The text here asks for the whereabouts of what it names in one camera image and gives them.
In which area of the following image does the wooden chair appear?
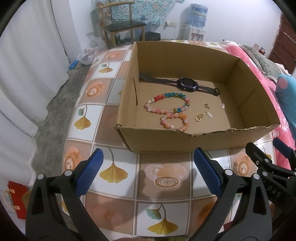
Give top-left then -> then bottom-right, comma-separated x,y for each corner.
97,1 -> 147,48

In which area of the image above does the white plastic bag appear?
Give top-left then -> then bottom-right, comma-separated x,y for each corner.
78,36 -> 109,66

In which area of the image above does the grey green cushion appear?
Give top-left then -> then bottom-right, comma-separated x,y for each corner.
240,45 -> 289,77

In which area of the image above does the teal floral cloth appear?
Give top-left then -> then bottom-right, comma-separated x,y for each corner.
90,0 -> 185,25

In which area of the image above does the tile patterned table cover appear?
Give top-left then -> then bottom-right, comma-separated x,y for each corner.
61,39 -> 278,239

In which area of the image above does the purple black smartwatch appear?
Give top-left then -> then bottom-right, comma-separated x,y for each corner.
139,72 -> 221,96

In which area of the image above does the pink floral blanket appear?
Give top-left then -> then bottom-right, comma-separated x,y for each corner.
225,40 -> 296,163

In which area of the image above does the brown door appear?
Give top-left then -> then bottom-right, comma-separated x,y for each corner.
268,13 -> 296,75

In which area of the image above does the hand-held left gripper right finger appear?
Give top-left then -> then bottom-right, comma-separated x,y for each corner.
193,147 -> 273,241

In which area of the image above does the black waste bin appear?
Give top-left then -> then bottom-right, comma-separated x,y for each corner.
144,32 -> 162,42

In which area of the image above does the white water dispenser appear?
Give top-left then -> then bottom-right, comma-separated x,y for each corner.
181,27 -> 207,42

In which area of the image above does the brown cardboard box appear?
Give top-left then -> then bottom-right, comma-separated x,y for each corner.
115,40 -> 281,153

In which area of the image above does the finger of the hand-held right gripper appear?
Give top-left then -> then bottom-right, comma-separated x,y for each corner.
245,142 -> 296,181
272,137 -> 296,172

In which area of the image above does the pink bead bracelet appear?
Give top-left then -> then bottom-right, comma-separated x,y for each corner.
160,112 -> 190,132

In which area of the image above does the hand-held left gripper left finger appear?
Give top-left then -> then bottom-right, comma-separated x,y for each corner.
25,148 -> 104,241

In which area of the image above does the white curtain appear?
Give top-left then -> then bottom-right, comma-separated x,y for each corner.
0,5 -> 71,183

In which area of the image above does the blue plush pillow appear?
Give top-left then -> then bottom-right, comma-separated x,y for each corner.
275,74 -> 296,109

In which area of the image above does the red gift bag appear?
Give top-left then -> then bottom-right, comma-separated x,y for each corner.
3,181 -> 30,219

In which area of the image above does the multicoloured bead bracelet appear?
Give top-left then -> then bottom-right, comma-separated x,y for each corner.
144,91 -> 192,114

